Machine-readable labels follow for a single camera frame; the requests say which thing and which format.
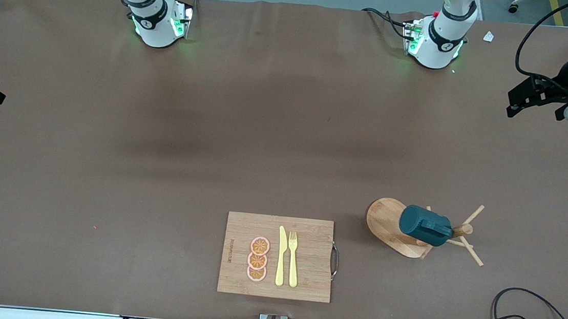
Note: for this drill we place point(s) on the dark green cup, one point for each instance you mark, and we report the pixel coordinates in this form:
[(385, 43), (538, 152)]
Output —
[(424, 226)]

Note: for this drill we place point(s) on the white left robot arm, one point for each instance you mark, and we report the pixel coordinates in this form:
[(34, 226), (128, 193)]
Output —
[(443, 45)]

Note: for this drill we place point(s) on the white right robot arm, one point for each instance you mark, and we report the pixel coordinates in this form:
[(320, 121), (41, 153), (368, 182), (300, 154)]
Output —
[(156, 30)]

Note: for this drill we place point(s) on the white paper scrap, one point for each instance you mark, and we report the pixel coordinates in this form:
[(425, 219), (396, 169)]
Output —
[(488, 36)]

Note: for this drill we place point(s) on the black caster wheel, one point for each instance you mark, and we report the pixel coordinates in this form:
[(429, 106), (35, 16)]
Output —
[(513, 7)]

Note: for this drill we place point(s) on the brown table cover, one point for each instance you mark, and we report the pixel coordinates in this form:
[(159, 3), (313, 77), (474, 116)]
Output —
[(113, 113)]

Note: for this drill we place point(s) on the wooden mug tree stand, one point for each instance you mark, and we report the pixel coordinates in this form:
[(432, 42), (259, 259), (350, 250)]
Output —
[(386, 222)]

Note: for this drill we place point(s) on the wooden cutting board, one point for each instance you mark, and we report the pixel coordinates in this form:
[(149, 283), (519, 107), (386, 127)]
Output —
[(311, 259)]

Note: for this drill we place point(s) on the yellow plastic fork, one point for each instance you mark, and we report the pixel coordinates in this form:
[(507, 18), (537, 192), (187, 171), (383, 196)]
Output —
[(293, 268)]

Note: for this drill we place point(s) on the yellow plastic knife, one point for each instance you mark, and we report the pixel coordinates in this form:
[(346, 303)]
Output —
[(280, 262)]

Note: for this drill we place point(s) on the orange slice toy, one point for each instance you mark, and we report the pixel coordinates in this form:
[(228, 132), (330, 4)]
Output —
[(260, 245)]

